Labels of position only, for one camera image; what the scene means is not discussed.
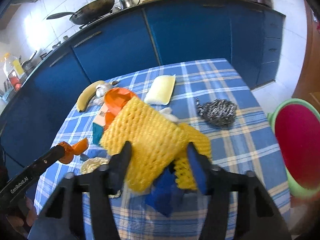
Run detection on cream paper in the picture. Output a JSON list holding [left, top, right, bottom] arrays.
[[80, 156, 122, 199]]

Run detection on small carton box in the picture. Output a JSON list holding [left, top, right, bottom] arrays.
[[92, 102, 111, 146]]

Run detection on yellow foam fruit net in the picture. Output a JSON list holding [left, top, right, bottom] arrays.
[[100, 96, 212, 193]]

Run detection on blue cloth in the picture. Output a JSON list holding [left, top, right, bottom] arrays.
[[145, 167, 184, 217]]

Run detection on orange mesh net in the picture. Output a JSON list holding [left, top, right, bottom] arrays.
[[59, 138, 88, 164]]

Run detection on steel wool scrubber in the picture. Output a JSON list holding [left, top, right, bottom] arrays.
[[195, 99, 238, 127]]

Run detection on orange plastic bag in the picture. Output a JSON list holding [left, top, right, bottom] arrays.
[[104, 87, 137, 130]]

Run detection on white tissue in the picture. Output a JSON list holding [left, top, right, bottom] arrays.
[[159, 107, 179, 124]]

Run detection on blue kitchen cabinets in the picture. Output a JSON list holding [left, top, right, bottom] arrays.
[[1, 0, 285, 176]]

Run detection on left hand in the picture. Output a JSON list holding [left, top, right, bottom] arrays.
[[5, 196, 37, 237]]

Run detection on blue plaid tablecloth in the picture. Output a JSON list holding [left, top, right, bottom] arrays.
[[34, 58, 292, 240]]

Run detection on garlic bulb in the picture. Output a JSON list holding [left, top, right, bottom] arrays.
[[95, 83, 112, 98]]

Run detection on yellow banana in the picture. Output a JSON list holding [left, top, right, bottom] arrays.
[[76, 80, 105, 113]]

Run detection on yellow white sponge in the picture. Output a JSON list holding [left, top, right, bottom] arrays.
[[144, 75, 176, 105]]

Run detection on red bucket green rim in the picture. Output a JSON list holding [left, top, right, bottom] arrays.
[[267, 99, 319, 199]]

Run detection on cooking oil bottle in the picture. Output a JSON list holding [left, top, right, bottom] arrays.
[[3, 53, 26, 91]]

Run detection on wooden door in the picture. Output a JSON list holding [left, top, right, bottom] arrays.
[[292, 0, 320, 111]]

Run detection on black wok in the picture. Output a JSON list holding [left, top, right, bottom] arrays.
[[47, 0, 115, 25]]

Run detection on steel kettle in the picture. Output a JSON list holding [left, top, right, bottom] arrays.
[[119, 0, 140, 10]]

